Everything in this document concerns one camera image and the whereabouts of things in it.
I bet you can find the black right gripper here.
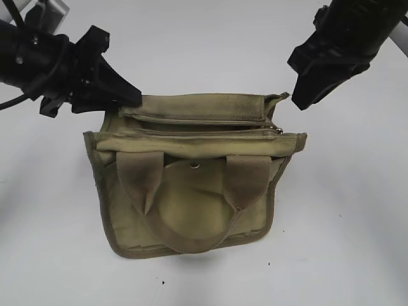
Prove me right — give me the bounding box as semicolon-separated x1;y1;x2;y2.
288;1;373;110

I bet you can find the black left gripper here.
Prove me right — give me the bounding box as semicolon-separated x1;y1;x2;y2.
24;25;142;117

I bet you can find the yellow canvas tote bag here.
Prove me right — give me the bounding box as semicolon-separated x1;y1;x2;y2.
84;92;307;259

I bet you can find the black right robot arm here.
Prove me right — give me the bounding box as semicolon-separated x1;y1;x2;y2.
288;1;407;110

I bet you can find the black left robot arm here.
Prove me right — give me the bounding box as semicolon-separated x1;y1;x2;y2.
1;22;142;118

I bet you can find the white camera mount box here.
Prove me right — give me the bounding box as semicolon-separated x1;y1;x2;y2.
25;0;70;34

